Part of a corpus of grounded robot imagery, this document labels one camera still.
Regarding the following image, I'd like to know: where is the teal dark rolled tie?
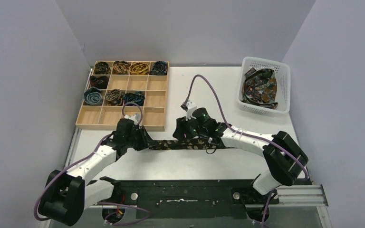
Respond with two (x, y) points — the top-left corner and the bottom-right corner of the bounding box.
(124, 91), (145, 106)

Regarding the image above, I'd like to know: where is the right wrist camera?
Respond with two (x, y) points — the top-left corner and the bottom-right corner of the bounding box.
(181, 100), (197, 121)

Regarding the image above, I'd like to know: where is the brown patterned rolled tie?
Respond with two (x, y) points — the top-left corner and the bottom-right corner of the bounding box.
(105, 89), (125, 106)

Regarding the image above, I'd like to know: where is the dark rolled tie top-left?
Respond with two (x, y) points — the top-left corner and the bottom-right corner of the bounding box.
(93, 61), (111, 75)

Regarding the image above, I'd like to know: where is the maroon rolled tie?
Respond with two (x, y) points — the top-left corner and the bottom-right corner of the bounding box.
(89, 75), (109, 90)

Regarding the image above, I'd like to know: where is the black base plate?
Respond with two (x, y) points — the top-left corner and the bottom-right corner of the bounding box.
(106, 179), (279, 219)

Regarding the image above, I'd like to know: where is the light blue rolled tie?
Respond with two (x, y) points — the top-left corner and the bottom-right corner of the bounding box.
(83, 87), (103, 106)

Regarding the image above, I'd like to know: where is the black gold floral tie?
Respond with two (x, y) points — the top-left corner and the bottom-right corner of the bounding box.
(149, 138), (230, 150)

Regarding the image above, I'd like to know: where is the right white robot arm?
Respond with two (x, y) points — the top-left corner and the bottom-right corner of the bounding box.
(173, 108), (309, 195)

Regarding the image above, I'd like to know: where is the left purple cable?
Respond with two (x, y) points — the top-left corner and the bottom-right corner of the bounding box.
(33, 101), (152, 227)

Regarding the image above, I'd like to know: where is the white plastic basket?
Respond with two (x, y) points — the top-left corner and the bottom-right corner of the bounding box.
(237, 57), (290, 116)

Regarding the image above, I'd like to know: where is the wooden compartment tray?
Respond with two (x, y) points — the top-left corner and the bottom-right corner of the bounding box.
(76, 60), (170, 131)

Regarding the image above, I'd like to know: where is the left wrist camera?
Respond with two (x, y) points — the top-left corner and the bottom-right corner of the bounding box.
(124, 113), (142, 125)

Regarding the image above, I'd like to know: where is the pile of patterned ties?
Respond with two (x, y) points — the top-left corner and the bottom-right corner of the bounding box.
(241, 67), (279, 109)

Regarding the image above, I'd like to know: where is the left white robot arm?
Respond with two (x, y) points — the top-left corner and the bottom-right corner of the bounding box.
(33, 119), (155, 226)

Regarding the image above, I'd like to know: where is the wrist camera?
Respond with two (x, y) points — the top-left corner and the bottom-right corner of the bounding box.
(181, 100), (197, 121)
(124, 113), (142, 125)

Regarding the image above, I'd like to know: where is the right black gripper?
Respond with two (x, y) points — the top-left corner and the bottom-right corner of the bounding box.
(173, 114), (207, 142)

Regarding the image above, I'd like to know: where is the yellow rolled tie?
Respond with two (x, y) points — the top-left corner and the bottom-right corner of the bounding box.
(129, 62), (150, 75)

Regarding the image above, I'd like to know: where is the dark blue rolled tie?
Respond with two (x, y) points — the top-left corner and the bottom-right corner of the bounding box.
(149, 61), (168, 76)

